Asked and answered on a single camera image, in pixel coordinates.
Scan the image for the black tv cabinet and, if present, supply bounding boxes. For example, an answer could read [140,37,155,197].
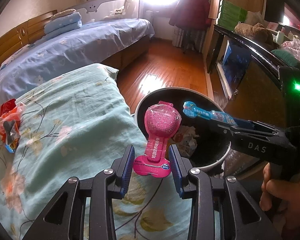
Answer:
[206,25,287,127]

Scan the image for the teal floral bedspread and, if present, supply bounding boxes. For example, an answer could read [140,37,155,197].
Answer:
[0,64,191,239]

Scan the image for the brown plush toy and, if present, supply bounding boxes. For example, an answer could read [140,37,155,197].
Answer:
[235,23,274,48]

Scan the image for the beige pillow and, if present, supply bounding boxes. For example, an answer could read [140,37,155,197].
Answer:
[50,8,76,21]

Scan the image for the red white plastic bag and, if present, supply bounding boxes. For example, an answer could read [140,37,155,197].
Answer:
[0,99,26,142]

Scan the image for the folded blue blanket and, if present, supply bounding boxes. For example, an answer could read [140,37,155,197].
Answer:
[43,11,82,40]

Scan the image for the black round trash bin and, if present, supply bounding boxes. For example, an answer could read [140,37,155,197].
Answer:
[134,87,230,176]

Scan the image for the pink lollipop-shaped package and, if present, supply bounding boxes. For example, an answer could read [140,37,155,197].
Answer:
[133,101,181,178]

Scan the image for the person's right hand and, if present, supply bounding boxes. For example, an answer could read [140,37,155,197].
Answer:
[260,164,300,230]

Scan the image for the red hanging coat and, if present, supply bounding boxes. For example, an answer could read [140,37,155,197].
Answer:
[169,0,211,30]

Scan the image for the blue bed sheet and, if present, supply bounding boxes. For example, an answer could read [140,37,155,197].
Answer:
[0,18,155,106]

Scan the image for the black television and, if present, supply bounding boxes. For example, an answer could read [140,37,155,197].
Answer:
[264,0,300,32]

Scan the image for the green stacked boxes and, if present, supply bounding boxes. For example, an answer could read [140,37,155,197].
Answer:
[216,0,248,31]

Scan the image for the wooden headboard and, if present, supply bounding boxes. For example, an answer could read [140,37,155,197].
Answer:
[0,10,57,66]

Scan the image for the grey bed guard rail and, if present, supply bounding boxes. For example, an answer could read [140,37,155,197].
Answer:
[69,0,143,24]

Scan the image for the white blue wrapper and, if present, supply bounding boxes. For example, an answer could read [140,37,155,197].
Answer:
[169,125,199,159]

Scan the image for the blue lollipop-shaped package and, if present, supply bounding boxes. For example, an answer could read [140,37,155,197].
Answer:
[182,101,256,128]

